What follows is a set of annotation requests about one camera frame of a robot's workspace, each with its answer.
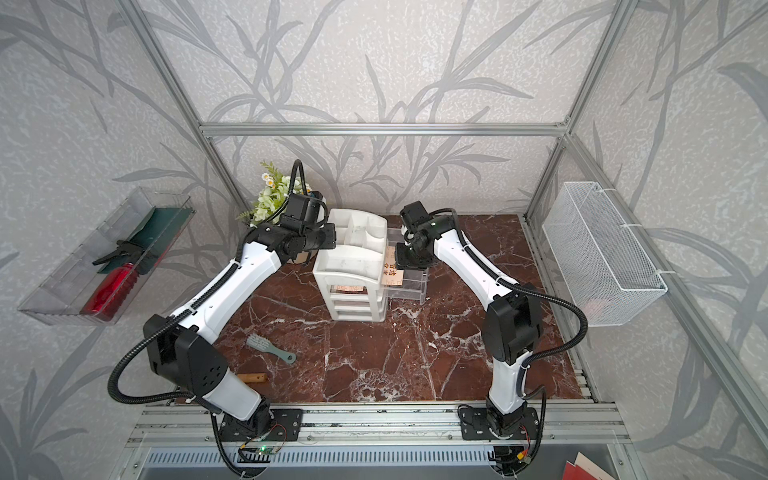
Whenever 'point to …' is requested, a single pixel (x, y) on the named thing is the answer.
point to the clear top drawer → (415, 281)
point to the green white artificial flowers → (272, 195)
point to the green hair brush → (258, 342)
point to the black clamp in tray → (137, 253)
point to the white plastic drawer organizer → (351, 273)
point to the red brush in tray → (111, 292)
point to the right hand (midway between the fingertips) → (399, 263)
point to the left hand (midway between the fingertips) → (333, 233)
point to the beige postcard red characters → (391, 276)
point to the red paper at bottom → (572, 472)
